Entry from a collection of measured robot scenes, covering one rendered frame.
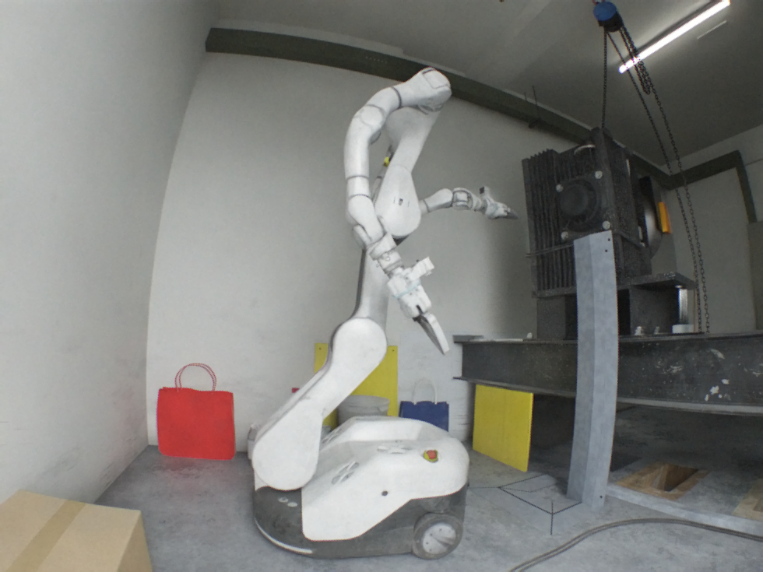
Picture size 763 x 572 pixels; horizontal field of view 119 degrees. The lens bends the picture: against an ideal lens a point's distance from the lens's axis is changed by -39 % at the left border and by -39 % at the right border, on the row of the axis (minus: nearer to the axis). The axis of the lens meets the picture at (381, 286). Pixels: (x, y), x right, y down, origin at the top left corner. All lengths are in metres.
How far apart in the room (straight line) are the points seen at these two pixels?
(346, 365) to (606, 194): 1.27
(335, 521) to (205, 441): 1.12
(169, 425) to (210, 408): 0.24
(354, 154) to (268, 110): 1.51
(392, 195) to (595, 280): 0.82
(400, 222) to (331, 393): 0.54
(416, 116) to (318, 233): 1.05
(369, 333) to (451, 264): 1.50
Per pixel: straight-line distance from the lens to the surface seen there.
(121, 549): 0.75
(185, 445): 2.00
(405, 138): 1.32
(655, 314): 1.71
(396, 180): 1.18
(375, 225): 0.94
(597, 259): 1.46
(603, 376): 1.44
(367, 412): 1.82
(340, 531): 1.01
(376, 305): 1.10
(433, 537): 1.10
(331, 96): 2.59
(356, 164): 1.00
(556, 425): 2.23
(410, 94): 1.17
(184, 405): 1.96
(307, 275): 2.08
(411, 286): 0.93
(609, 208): 1.67
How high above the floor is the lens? 0.66
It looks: 8 degrees up
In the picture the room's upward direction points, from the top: 2 degrees clockwise
